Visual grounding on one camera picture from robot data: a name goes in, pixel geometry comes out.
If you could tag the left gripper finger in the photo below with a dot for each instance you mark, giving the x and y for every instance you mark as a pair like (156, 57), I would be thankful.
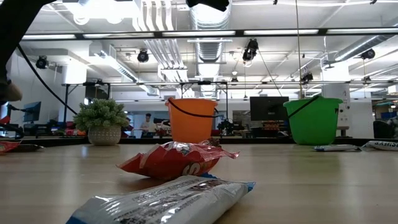
(214, 3)

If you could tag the red Skittles candy bag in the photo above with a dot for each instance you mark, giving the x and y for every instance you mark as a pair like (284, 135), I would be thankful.
(168, 161)
(7, 146)

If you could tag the small background robot arm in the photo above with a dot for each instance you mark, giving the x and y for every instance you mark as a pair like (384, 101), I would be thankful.
(228, 127)

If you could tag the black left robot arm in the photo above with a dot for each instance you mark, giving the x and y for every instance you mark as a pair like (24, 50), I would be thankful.
(15, 25)

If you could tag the black overhead rig beam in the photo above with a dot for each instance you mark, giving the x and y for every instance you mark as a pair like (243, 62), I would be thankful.
(239, 32)

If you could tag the black ceiling spotlight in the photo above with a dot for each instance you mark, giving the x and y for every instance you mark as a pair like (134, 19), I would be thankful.
(368, 53)
(42, 62)
(308, 77)
(143, 56)
(250, 49)

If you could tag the thin hanging pole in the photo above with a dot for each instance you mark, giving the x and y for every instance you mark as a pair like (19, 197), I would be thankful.
(298, 46)

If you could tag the large black monitor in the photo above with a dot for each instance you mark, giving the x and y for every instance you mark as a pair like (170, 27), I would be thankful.
(269, 108)

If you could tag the orange plastic bucket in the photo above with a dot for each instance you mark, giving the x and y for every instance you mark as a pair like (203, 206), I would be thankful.
(189, 127)

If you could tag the brown Snickers bar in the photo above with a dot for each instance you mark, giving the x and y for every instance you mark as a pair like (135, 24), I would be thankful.
(214, 142)

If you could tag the person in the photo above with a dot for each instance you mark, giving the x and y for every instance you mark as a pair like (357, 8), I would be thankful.
(146, 124)

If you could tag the green plastic bucket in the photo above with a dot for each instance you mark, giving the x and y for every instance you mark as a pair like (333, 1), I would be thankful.
(314, 127)

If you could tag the green plant in white pot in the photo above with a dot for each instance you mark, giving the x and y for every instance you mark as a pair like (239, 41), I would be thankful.
(102, 118)

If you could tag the white blue Hershey's bar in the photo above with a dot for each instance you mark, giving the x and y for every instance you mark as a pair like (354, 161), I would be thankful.
(337, 148)
(382, 145)
(174, 202)

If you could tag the small black monitor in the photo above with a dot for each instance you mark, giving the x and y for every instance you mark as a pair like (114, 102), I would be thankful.
(32, 111)

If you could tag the small dark chocolate bar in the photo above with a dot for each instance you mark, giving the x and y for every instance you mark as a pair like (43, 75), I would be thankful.
(29, 148)

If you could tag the background black metal frame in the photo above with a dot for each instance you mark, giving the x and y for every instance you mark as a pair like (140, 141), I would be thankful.
(226, 105)

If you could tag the black aluminium table frame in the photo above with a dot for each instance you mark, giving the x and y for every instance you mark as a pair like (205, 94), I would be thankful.
(264, 140)

